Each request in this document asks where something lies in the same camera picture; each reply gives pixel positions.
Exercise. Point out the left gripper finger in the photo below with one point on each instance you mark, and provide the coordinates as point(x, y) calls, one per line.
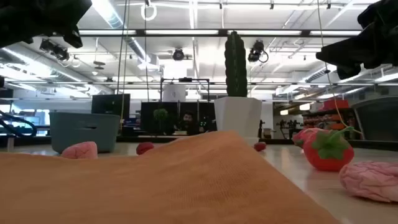
point(74, 39)

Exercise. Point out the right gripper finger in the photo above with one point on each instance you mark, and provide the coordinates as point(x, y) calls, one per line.
point(349, 72)
point(340, 54)

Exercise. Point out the large red toy strawberry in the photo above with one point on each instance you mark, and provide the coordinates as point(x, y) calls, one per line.
point(326, 158)

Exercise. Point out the pink wrinkled toy produce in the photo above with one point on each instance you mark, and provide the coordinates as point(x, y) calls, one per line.
point(371, 180)
point(80, 151)

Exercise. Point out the small red toy strawberry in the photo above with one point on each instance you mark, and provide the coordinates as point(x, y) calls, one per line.
point(260, 146)

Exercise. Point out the red toy tomato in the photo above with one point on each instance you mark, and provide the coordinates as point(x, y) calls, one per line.
point(144, 147)

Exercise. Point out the teal plastic tupperware container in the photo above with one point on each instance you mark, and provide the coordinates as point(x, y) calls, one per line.
point(81, 130)

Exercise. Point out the orange storage shelf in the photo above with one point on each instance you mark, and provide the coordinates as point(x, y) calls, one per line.
point(329, 119)

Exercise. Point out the large grey bin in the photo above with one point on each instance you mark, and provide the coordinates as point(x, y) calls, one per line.
point(377, 118)

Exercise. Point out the black background monitor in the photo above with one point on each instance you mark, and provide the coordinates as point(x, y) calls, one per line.
point(110, 104)

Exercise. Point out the green cactus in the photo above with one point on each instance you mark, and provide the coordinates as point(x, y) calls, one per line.
point(235, 62)

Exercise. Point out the small green background plant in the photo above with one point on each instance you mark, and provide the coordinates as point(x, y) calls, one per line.
point(160, 115)

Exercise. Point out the white hexagonal plant pot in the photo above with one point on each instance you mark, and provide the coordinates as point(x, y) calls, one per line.
point(237, 116)

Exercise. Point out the person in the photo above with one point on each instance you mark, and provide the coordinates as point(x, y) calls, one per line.
point(188, 124)

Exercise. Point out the orange cloth mat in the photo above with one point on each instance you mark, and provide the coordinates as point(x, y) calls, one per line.
point(155, 186)

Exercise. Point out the black aluminium table frame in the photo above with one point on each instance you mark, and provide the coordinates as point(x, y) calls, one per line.
point(373, 144)

